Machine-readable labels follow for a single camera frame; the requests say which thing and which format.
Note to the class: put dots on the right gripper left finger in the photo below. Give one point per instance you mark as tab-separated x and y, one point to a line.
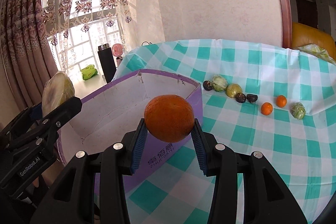
71	197

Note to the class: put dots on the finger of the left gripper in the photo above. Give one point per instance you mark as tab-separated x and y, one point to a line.
60	116

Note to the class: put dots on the pale vegetable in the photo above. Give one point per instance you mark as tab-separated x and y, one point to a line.
57	91

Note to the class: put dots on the small orange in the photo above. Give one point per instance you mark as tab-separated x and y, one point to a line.
266	108
281	101

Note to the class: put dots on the green cabbage half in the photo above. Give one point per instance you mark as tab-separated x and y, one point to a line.
298	111

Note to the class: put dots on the large orange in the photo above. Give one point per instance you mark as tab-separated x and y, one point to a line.
169	118

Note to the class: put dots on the purple cardboard box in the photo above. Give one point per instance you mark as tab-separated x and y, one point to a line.
116	108

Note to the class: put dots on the green object on sill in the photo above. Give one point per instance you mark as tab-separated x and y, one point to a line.
88	72

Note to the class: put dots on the heavy pink drape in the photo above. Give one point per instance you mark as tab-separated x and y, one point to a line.
25	50

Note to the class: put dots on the black thermos bottle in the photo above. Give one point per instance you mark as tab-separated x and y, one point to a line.
107	61

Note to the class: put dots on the pink small fan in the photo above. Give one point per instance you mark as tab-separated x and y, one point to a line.
118	51

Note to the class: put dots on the teal checkered tablecloth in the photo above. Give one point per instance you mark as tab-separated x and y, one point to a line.
301	151

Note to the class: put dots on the dark brown fruit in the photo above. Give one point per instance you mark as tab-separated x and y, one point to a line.
240	97
251	98

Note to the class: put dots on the wrapped yellow-green fruit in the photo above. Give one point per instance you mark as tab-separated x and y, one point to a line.
232	90

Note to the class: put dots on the floral lace curtain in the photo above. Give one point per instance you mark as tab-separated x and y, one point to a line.
75	28

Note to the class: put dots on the wrapped pale cabbage piece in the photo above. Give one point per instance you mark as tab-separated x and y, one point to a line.
219	83

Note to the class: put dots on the small dark fruit left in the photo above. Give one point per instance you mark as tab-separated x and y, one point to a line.
207	85

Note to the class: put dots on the green patterned cloth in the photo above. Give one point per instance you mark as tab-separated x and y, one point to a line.
317	51

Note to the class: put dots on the yellow sofa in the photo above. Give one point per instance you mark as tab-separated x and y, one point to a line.
303	35

